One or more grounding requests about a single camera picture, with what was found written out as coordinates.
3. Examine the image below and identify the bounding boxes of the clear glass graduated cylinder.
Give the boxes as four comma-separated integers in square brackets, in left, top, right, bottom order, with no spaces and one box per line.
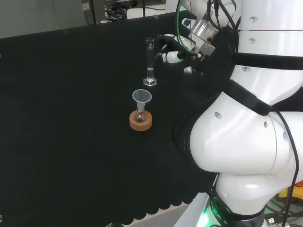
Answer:
[143,37,158,87]

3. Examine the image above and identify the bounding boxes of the long black arm cable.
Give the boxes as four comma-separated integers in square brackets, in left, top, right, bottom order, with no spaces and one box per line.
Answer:
[266,106,299,227]

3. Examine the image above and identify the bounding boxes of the small glass round-bottom flask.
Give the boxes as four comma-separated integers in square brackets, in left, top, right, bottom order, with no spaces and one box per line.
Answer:
[134,106,147,123]

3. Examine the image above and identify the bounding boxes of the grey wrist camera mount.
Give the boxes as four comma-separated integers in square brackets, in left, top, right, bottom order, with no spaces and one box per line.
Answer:
[196,42,216,58]

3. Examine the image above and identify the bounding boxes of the clear plastic funnel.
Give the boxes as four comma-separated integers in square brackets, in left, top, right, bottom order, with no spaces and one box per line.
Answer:
[132,89,152,112]

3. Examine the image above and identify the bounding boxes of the black cloth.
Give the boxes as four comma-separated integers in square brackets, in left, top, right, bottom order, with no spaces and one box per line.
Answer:
[0,11,237,226]

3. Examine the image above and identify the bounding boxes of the cork ring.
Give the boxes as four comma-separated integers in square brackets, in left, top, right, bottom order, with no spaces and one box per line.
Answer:
[129,110,153,132]

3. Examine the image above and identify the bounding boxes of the yellow stop button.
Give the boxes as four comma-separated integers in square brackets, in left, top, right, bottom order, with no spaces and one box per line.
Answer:
[278,179,303,201]

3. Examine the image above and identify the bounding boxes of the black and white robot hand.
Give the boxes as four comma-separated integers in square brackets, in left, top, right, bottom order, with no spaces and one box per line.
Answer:
[155,34,214,79]

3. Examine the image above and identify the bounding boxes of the green cable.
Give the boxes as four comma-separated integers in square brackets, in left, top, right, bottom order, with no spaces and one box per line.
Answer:
[175,0,202,57]

